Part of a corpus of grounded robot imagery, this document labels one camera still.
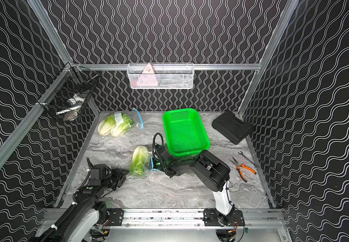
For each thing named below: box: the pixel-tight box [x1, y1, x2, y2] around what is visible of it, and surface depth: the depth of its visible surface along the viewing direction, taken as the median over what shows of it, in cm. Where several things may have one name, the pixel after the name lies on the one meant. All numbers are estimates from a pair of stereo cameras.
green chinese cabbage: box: [129, 145, 150, 176], surface depth 89 cm
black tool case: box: [211, 111, 253, 145], surface depth 108 cm
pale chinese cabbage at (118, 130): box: [110, 113, 134, 138], surface depth 105 cm
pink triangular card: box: [136, 63, 159, 87], surface depth 92 cm
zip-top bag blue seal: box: [126, 144, 163, 179], surface depth 88 cm
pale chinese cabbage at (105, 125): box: [97, 113, 116, 137], surface depth 105 cm
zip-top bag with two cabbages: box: [96, 107, 145, 138], surface depth 105 cm
